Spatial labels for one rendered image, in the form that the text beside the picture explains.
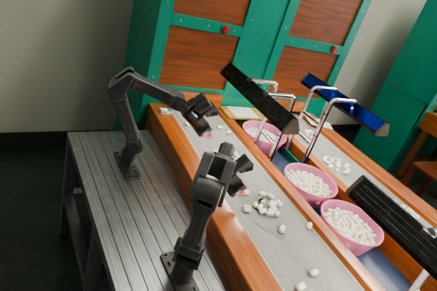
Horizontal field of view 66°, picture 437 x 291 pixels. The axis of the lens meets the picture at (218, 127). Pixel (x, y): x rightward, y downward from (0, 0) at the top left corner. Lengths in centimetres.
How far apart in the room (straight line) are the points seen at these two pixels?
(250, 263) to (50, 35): 193
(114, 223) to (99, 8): 160
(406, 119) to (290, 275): 310
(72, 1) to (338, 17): 169
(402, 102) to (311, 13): 215
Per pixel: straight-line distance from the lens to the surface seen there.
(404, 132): 413
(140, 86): 134
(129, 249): 122
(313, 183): 174
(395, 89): 419
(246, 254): 118
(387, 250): 167
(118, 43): 260
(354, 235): 155
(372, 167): 215
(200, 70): 197
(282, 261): 126
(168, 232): 129
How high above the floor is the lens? 158
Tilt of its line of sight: 26 degrees down
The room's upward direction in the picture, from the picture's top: 17 degrees clockwise
